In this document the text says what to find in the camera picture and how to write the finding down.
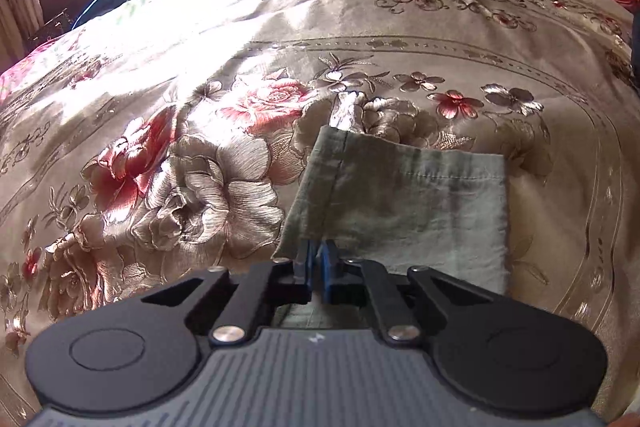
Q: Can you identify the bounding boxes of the floral satin bedspread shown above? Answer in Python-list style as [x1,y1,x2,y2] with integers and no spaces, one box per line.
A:
[1,0,639,426]

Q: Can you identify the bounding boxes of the olive green pants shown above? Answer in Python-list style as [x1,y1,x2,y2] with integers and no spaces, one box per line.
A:
[271,124,511,331]

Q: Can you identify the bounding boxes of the blue edged dark object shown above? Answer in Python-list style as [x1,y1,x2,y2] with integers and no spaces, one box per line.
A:
[72,0,127,30]

